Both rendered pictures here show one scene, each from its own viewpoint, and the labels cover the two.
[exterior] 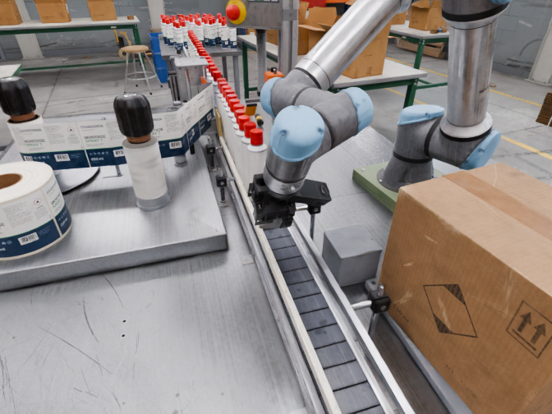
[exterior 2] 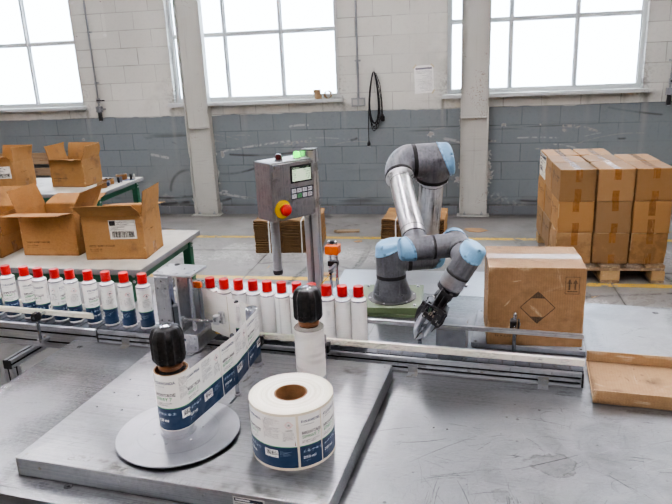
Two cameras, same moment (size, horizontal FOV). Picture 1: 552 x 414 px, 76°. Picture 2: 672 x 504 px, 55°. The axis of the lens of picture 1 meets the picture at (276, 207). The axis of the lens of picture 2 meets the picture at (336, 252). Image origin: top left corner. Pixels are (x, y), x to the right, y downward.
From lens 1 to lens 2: 173 cm
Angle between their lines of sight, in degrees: 53
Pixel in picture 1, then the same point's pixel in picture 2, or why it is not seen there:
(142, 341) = (457, 423)
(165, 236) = (371, 386)
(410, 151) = (398, 271)
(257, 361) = (500, 390)
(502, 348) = (566, 302)
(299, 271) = not seen: hidden behind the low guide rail
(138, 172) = (321, 351)
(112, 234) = (344, 406)
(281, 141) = (478, 255)
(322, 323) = not seen: hidden behind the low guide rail
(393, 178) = (394, 296)
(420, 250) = (512, 290)
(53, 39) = not seen: outside the picture
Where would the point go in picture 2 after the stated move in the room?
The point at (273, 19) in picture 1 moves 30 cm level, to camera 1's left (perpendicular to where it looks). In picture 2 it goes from (309, 208) to (250, 229)
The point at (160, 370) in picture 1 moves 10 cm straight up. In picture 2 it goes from (486, 419) to (487, 386)
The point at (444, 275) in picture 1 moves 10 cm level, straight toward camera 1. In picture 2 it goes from (530, 292) to (552, 302)
